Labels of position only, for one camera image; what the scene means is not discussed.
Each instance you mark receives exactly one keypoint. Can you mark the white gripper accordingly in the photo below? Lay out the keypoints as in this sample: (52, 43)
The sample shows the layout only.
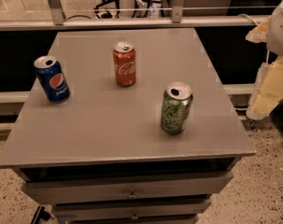
(279, 32)

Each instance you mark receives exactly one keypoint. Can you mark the green soda can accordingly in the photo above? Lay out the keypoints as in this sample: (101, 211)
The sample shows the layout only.
(177, 99)

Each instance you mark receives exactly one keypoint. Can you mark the red coke can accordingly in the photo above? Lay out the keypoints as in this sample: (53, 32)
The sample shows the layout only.
(124, 63)

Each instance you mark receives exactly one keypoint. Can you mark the blue pepsi can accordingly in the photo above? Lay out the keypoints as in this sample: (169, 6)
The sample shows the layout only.
(49, 72)

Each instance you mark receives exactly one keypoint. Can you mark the black office chair base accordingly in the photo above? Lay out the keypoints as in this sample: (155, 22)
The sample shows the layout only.
(107, 9)

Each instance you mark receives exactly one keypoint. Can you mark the drawer with knob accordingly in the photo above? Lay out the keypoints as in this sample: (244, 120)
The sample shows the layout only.
(130, 210)
(127, 188)

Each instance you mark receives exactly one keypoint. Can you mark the top drawer with knob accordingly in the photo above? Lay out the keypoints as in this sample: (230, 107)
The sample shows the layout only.
(127, 188)

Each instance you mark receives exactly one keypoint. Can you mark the grey drawer cabinet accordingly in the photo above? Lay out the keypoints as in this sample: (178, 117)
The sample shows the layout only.
(105, 130)

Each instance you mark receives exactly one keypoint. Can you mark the metal railing frame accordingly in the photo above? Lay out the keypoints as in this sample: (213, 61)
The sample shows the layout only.
(25, 15)

